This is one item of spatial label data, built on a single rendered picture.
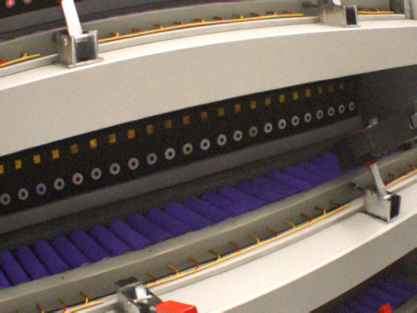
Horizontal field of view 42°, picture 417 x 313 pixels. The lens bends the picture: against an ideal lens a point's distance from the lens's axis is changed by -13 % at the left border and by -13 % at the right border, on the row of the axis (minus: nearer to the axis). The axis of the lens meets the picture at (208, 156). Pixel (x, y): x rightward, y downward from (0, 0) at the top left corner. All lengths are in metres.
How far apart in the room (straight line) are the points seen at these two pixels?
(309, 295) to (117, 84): 0.23
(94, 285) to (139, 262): 0.04
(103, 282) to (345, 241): 0.21
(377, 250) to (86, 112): 0.30
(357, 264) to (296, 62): 0.19
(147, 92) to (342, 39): 0.20
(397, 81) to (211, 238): 0.37
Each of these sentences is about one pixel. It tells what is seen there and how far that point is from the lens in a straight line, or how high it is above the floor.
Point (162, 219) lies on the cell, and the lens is 0.55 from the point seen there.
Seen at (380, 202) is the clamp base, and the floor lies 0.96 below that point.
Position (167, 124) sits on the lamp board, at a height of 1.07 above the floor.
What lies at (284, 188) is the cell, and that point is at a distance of 0.60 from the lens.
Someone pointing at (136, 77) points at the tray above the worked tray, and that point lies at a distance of 0.42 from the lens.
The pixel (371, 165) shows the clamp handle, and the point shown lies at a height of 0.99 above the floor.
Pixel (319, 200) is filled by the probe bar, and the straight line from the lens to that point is 0.58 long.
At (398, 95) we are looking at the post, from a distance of 0.77.
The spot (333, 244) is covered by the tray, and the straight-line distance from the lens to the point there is 0.53.
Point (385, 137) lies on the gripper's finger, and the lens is 0.49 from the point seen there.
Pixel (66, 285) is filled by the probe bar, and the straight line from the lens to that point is 0.45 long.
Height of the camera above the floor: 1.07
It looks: 3 degrees down
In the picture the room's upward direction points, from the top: 13 degrees counter-clockwise
